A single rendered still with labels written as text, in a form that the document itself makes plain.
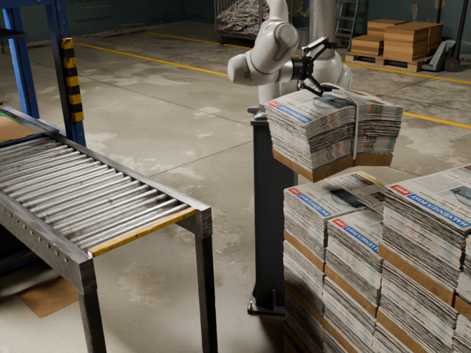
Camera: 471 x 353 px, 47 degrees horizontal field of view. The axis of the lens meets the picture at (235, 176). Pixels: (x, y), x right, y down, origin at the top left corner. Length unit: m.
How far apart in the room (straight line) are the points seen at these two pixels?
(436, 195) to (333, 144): 0.45
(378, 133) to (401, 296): 0.59
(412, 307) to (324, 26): 1.11
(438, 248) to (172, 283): 1.84
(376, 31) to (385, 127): 6.81
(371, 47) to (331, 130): 6.53
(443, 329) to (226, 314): 1.43
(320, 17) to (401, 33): 5.93
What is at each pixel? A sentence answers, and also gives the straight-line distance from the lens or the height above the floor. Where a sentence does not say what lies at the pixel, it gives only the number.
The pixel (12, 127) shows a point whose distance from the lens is 3.25.
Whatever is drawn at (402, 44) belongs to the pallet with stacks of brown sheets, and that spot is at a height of 0.36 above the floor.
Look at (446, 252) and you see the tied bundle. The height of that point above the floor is 0.97.
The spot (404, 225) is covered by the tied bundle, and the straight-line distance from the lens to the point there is 1.55.
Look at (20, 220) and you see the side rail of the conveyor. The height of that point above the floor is 0.79.
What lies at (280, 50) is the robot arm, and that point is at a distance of 1.59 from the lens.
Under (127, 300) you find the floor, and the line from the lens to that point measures 2.95.
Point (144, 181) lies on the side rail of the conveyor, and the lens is 2.29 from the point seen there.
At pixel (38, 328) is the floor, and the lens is 2.91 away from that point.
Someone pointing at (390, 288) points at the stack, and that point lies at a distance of 1.70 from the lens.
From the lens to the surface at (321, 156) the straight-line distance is 1.83.
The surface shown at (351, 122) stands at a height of 1.14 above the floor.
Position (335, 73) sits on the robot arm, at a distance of 2.25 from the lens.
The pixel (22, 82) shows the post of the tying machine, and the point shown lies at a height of 0.95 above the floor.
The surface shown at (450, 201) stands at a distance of 1.52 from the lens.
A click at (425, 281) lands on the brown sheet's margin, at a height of 0.86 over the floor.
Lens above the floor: 1.70
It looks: 23 degrees down
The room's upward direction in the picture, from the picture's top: 2 degrees counter-clockwise
